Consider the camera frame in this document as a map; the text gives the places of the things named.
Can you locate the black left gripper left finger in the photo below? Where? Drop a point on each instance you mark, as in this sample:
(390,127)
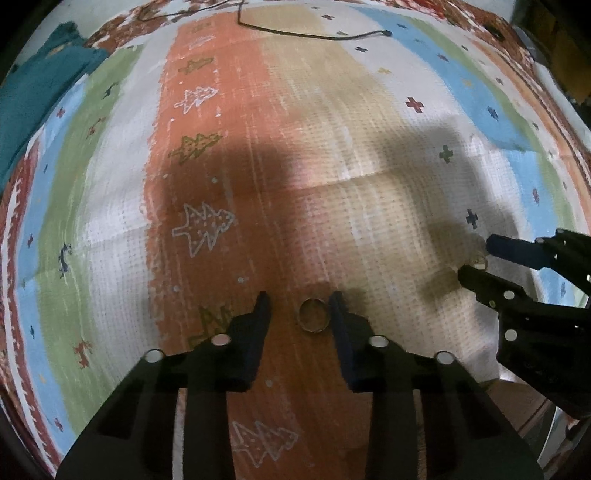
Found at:
(228,361)

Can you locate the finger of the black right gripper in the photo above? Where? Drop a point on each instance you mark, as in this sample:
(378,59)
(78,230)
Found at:
(518,251)
(505,297)

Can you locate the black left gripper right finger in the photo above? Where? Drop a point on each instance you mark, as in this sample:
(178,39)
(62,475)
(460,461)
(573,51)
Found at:
(369,362)

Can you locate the small black round object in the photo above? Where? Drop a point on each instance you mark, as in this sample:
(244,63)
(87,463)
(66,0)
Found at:
(495,32)

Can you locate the striped colourful mat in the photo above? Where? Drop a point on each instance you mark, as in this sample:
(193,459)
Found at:
(277,184)

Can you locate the teal cushion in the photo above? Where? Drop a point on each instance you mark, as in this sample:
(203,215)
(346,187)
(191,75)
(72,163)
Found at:
(29,94)

